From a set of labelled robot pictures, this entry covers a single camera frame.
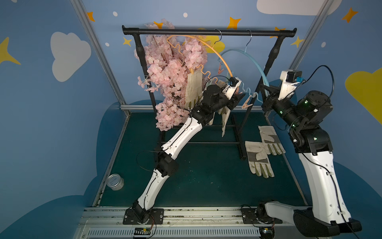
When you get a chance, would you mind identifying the cream glove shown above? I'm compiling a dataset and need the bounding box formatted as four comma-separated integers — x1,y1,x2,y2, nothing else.
207,81,229,125
185,70,203,110
245,141,275,178
258,126,286,155
220,107,231,137

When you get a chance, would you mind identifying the light blue clip hanger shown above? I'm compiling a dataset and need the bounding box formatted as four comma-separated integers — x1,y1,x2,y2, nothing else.
220,41,269,105

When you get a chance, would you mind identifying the yellow clip hanger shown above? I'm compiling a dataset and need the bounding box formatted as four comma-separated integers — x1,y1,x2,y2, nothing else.
166,34,233,79

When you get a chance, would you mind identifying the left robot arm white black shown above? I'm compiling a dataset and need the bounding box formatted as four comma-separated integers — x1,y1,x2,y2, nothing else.
132,81,245,224

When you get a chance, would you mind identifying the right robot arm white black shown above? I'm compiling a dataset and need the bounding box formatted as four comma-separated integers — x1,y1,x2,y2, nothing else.
260,85,362,238

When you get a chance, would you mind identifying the pink cherry blossom branch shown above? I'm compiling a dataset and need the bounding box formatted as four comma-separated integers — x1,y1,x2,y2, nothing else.
138,35,190,131

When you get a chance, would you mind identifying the black clothes rack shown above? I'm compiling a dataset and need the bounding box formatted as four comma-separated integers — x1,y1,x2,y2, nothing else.
122,26,297,160

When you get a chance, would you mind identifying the silver metal can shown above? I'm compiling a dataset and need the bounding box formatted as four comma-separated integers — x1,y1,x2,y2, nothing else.
106,174,124,191

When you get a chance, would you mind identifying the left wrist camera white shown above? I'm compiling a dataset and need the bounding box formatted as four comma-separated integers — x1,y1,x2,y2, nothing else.
222,77,242,100

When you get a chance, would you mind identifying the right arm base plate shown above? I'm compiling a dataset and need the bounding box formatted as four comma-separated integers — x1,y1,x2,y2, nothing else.
240,206,283,225

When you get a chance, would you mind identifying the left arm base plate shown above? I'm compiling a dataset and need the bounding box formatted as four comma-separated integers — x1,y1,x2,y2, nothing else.
122,208,164,225

